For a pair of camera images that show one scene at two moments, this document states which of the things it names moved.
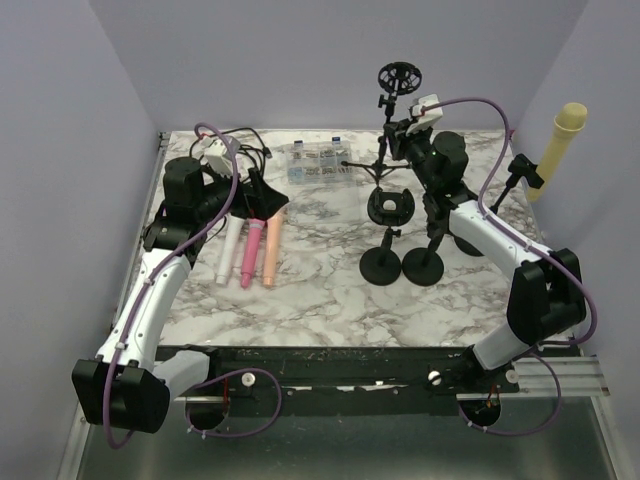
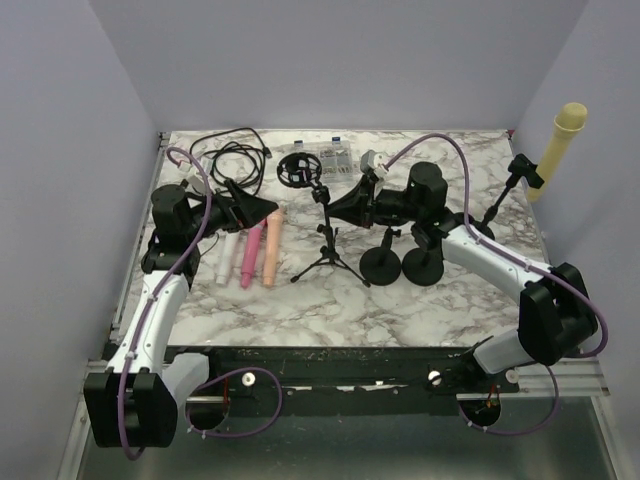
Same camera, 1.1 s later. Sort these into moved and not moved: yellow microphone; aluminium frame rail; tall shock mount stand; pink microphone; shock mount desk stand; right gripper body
Moved: tall shock mount stand; right gripper body
Not moved: yellow microphone; pink microphone; shock mount desk stand; aluminium frame rail
